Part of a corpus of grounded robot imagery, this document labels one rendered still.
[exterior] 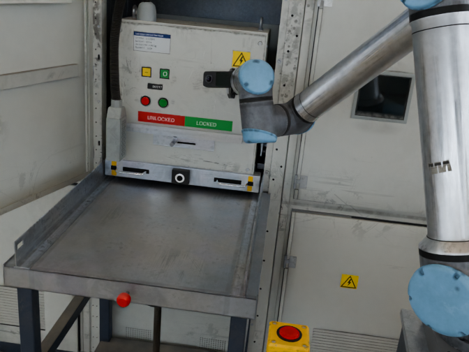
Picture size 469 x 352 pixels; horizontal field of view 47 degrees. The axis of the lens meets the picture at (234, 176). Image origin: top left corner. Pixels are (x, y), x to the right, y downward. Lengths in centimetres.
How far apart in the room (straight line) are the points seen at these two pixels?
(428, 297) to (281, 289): 100
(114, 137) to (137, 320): 81
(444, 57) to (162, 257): 83
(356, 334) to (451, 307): 108
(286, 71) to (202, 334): 107
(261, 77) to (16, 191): 84
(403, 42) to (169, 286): 78
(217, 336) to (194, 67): 105
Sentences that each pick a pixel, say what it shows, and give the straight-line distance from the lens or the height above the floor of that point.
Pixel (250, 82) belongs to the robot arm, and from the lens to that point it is 138.
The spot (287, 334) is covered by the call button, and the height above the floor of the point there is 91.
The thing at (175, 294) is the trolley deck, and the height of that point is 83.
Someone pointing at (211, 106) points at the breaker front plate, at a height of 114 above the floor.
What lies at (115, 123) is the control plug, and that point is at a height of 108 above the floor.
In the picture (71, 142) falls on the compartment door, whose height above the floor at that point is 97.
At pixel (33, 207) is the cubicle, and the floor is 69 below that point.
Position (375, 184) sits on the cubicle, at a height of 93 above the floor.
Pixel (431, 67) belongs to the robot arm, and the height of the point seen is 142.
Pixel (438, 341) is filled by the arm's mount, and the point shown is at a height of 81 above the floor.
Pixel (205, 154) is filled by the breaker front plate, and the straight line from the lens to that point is 182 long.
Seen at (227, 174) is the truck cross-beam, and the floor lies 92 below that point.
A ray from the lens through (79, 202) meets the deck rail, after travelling 174.
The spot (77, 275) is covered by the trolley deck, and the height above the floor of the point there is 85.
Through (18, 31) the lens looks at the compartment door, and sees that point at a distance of 168.
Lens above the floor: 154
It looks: 20 degrees down
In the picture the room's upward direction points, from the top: 5 degrees clockwise
